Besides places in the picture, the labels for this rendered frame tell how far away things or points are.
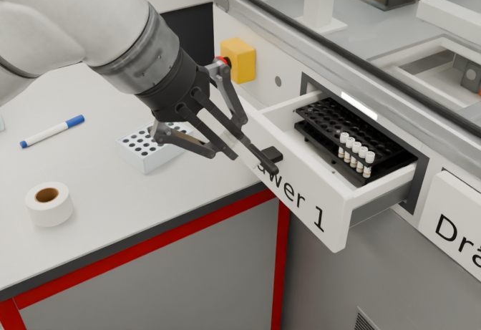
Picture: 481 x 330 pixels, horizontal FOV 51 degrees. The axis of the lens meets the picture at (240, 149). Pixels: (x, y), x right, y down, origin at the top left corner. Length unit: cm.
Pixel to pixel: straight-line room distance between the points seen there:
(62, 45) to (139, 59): 7
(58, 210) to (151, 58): 43
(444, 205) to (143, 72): 44
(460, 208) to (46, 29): 54
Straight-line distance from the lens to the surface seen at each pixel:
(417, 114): 74
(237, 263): 108
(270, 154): 74
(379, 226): 90
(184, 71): 56
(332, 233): 72
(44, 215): 88
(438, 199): 74
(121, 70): 52
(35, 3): 47
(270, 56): 99
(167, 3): 149
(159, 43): 52
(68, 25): 47
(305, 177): 71
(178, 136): 62
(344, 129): 83
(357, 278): 102
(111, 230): 86
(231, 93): 63
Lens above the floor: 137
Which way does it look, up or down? 38 degrees down
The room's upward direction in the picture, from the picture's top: straight up
